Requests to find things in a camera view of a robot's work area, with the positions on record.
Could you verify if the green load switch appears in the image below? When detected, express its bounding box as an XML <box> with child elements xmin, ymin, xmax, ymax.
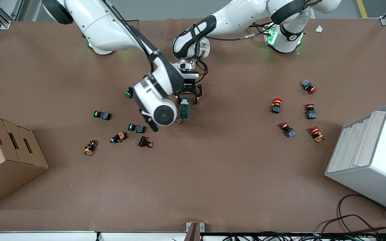
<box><xmin>180</xmin><ymin>97</ymin><xmax>191</xmax><ymax>121</ymax></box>

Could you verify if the black button with orange block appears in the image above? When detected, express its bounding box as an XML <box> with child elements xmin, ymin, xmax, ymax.
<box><xmin>83</xmin><ymin>140</ymin><xmax>98</xmax><ymax>156</ymax></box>
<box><xmin>110</xmin><ymin>132</ymin><xmax>127</xmax><ymax>144</ymax></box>

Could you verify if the brown paper table cover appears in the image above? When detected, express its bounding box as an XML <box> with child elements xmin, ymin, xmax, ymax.
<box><xmin>0</xmin><ymin>17</ymin><xmax>386</xmax><ymax>233</ymax></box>

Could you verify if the red button with grey block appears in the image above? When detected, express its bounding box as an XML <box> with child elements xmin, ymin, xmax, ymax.
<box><xmin>305</xmin><ymin>103</ymin><xmax>317</xmax><ymax>120</ymax></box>
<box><xmin>301</xmin><ymin>80</ymin><xmax>317</xmax><ymax>94</ymax></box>
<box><xmin>279</xmin><ymin>122</ymin><xmax>296</xmax><ymax>138</ymax></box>

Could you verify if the brown cardboard box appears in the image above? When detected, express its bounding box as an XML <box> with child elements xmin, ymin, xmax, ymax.
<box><xmin>0</xmin><ymin>111</ymin><xmax>49</xmax><ymax>211</ymax></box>

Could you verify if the white foam rack box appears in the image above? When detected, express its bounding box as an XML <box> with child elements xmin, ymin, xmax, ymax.
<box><xmin>325</xmin><ymin>103</ymin><xmax>386</xmax><ymax>216</ymax></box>

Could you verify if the black switch with red tip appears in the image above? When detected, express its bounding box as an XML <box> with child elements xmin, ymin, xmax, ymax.
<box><xmin>138</xmin><ymin>136</ymin><xmax>154</xmax><ymax>148</ymax></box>

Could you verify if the black left arm base cable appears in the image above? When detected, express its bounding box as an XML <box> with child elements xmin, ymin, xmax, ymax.
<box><xmin>240</xmin><ymin>22</ymin><xmax>274</xmax><ymax>41</ymax></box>

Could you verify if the small metal bracket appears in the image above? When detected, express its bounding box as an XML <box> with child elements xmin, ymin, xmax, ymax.
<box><xmin>186</xmin><ymin>222</ymin><xmax>205</xmax><ymax>233</ymax></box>

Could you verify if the brown post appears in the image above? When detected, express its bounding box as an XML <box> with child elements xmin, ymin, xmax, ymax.
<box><xmin>184</xmin><ymin>223</ymin><xmax>201</xmax><ymax>241</ymax></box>

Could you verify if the black cable bundle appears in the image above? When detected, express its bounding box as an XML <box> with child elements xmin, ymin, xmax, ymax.
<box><xmin>223</xmin><ymin>231</ymin><xmax>386</xmax><ymax>241</ymax></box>

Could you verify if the black cable loop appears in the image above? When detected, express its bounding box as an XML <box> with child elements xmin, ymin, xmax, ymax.
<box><xmin>319</xmin><ymin>194</ymin><xmax>386</xmax><ymax>236</ymax></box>

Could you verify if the white table edge rail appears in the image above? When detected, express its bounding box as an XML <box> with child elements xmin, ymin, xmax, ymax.
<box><xmin>0</xmin><ymin>231</ymin><xmax>187</xmax><ymax>241</ymax></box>

